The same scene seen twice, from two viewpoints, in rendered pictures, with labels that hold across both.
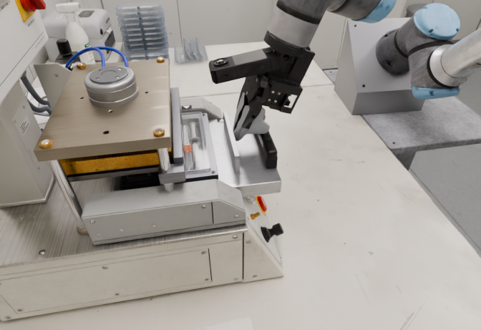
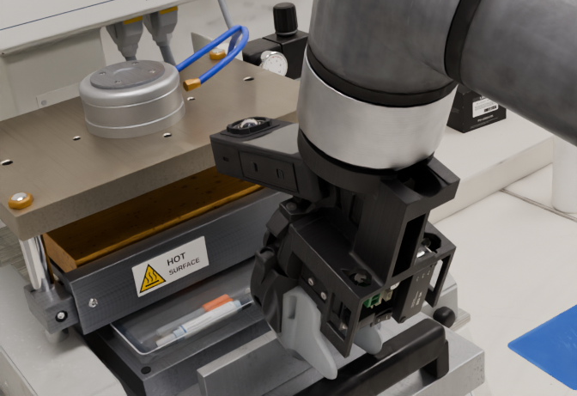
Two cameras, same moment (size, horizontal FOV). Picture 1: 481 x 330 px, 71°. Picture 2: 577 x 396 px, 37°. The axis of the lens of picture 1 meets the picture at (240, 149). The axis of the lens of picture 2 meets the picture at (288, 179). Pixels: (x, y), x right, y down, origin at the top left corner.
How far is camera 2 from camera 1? 0.55 m
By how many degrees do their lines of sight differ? 56
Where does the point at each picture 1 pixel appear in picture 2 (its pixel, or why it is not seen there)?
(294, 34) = (306, 111)
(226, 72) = (225, 152)
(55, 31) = not seen: hidden behind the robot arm
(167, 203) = (14, 353)
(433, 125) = not seen: outside the picture
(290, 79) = (359, 251)
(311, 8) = (327, 46)
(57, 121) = (24, 119)
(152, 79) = (226, 118)
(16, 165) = not seen: hidden behind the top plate
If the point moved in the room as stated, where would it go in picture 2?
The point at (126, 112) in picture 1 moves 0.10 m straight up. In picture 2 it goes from (80, 150) to (49, 21)
